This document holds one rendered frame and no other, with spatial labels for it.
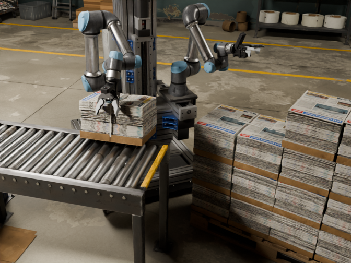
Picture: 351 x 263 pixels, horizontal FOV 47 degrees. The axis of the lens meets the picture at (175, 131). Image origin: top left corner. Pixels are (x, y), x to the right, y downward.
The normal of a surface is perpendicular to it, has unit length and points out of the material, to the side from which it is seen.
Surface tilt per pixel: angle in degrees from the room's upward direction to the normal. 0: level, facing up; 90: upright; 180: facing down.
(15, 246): 0
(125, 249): 0
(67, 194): 90
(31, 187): 90
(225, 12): 90
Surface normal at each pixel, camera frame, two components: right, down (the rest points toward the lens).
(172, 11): -0.23, 0.44
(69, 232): 0.02, -0.89
